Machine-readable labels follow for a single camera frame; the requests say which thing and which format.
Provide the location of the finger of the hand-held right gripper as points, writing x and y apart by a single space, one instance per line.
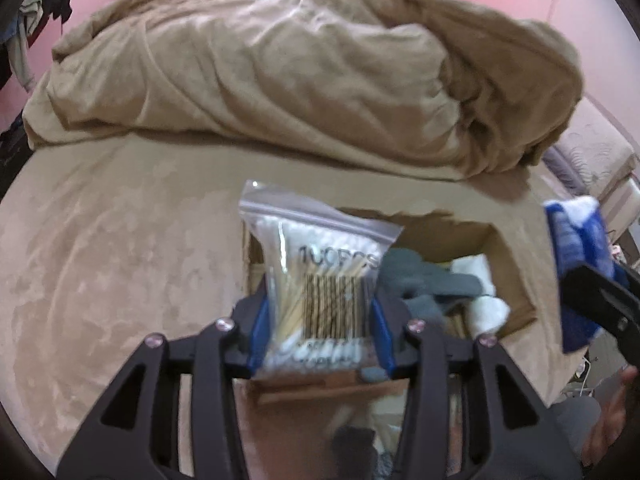
595 295

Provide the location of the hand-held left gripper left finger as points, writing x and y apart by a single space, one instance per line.
261 332

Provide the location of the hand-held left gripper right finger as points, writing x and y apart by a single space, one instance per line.
382 335

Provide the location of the blue and white cloth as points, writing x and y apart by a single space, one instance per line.
575 240

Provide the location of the clear bag of cotton swabs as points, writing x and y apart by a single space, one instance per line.
320 285

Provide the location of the cardboard box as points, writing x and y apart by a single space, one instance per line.
505 270

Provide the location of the person's right hand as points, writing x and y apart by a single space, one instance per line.
617 410

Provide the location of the grey sock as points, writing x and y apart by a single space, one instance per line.
425 280

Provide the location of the beige patterned cushion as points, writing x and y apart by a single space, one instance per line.
595 155

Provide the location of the brown blanket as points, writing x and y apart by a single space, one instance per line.
280 75

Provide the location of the hanging clothes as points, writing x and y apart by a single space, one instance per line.
30 15

